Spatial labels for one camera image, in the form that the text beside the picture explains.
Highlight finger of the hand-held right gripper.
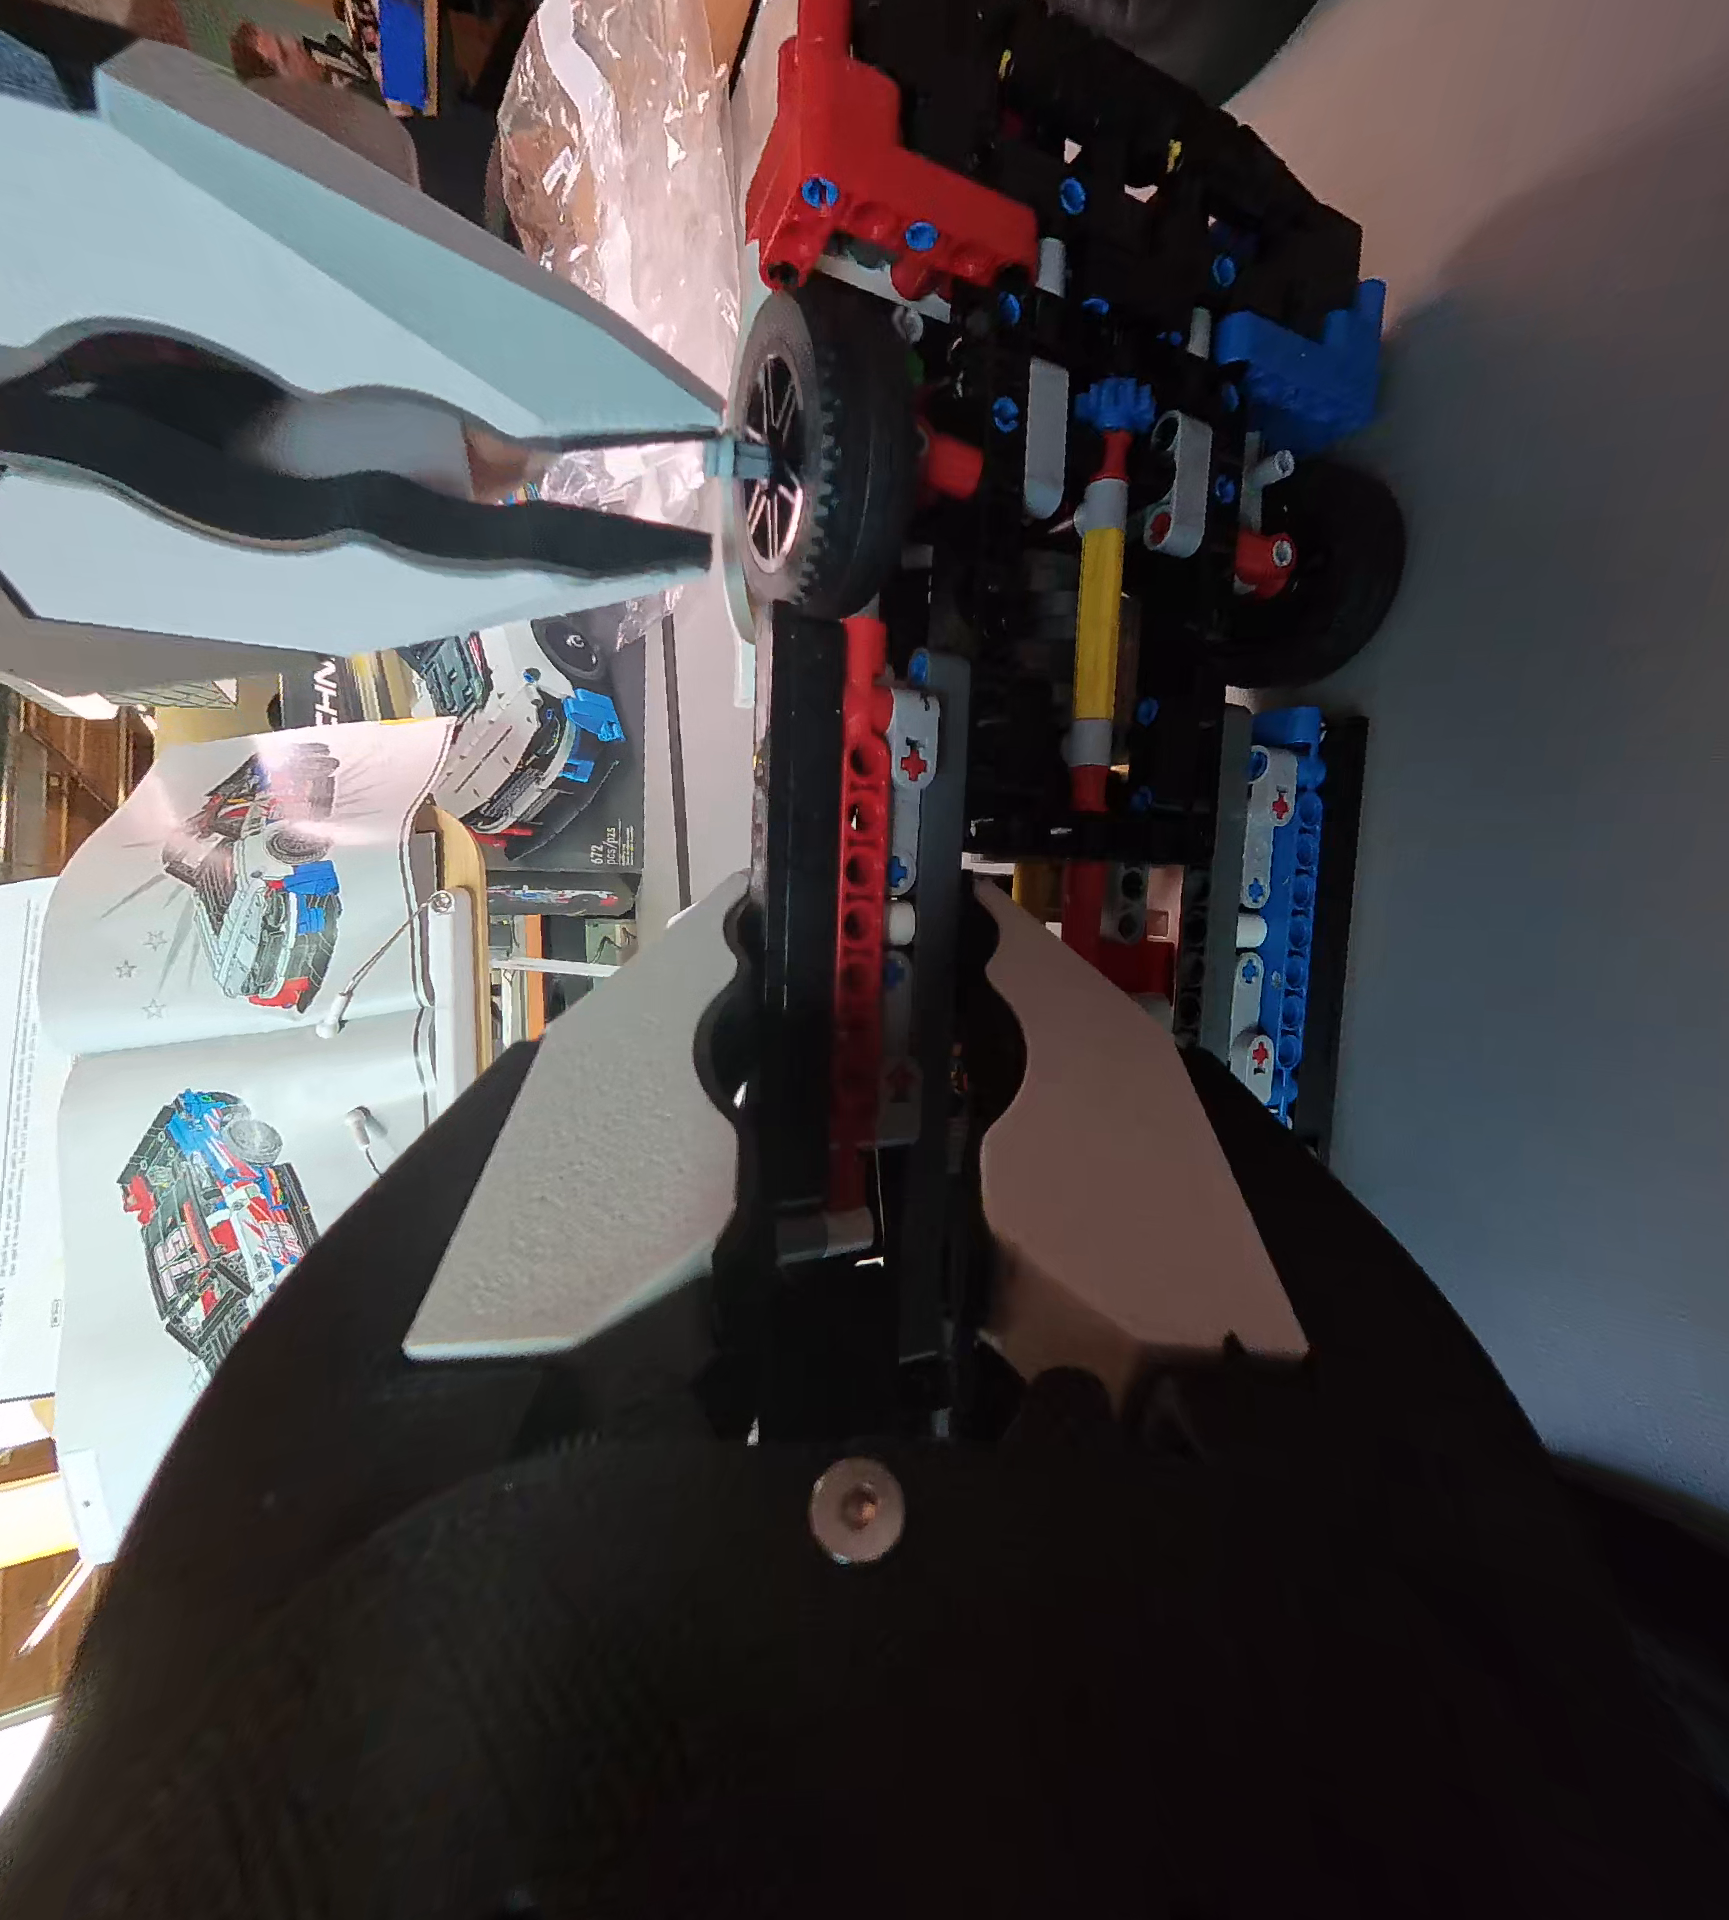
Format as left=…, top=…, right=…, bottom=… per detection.
left=0, top=446, right=718, bottom=702
left=0, top=42, right=731, bottom=500

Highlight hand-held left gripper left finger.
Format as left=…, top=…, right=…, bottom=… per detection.
left=403, top=871, right=777, bottom=1368

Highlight grey desk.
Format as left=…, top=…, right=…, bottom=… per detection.
left=625, top=52, right=1729, bottom=1563

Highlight toy brick race car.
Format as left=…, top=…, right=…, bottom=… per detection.
left=715, top=0, right=1411, bottom=1451

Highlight open instruction booklet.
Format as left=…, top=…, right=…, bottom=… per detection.
left=0, top=717, right=494, bottom=1571

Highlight black toy car box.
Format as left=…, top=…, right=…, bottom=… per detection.
left=270, top=613, right=692, bottom=920

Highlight crumpled clear plastic bags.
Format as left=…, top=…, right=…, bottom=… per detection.
left=489, top=0, right=769, bottom=520

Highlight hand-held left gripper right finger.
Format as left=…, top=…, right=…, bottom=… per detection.
left=956, top=877, right=1312, bottom=1375

